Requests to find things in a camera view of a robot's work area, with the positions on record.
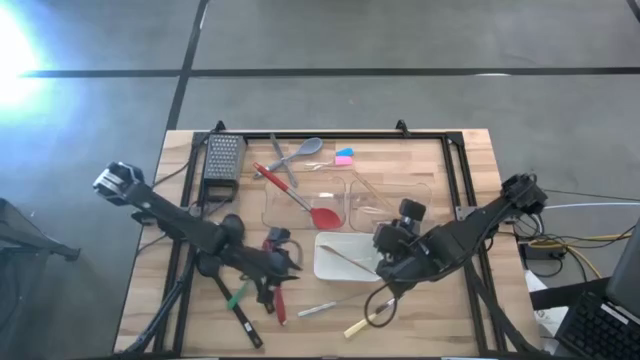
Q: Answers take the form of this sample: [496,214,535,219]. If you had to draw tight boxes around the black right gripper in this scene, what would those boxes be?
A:
[375,198,431,297]

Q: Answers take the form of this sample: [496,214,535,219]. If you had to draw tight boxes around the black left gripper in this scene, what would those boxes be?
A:
[234,244,303,307]

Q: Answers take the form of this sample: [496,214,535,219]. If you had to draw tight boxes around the metal tweezers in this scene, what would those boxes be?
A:
[297,291,371,318]

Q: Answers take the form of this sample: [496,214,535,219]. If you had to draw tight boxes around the red spatula metal handle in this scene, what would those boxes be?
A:
[252,161,345,231]

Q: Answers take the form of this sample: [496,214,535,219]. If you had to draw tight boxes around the cream handled knife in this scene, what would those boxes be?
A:
[343,297,397,339]

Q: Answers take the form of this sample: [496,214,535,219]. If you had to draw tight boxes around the red slotted spoon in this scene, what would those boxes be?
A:
[261,238,289,326]

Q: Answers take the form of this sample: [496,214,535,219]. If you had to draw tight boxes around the clear plastic container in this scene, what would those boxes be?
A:
[260,174,347,232]
[348,179,434,234]

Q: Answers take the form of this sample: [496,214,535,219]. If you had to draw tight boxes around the white rectangular tray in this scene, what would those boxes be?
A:
[313,231,384,282]

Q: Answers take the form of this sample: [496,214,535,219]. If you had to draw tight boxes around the metal box grater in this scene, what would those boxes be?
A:
[202,133,248,202]

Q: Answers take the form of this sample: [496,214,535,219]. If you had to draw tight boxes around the grey silicone spoon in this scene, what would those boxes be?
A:
[254,137,325,180]

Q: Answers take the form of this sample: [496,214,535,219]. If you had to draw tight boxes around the black power box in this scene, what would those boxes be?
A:
[519,239,569,261]

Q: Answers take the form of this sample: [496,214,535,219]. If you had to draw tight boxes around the white paper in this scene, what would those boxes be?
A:
[524,269,569,339]

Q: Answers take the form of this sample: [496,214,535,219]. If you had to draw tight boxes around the black side stand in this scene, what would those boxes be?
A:
[528,277,612,311]

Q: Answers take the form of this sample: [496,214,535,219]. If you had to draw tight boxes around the black laptop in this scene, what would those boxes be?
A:
[554,217,640,360]

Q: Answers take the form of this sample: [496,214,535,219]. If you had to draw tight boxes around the wooden spoon green handle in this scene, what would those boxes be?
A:
[227,279,251,310]

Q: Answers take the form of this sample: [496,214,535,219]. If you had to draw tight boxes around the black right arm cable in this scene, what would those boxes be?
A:
[363,282,401,329]

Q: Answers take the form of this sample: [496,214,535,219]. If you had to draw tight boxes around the blue spatula clear handle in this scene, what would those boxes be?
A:
[319,147,355,166]

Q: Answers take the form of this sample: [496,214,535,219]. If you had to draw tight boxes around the black aluminium frame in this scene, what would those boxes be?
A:
[119,130,541,359]

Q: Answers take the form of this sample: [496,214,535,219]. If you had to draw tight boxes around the yellow cable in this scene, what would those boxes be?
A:
[527,233,634,279]

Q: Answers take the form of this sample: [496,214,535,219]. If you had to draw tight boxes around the white cable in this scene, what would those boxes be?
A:
[542,201,640,211]

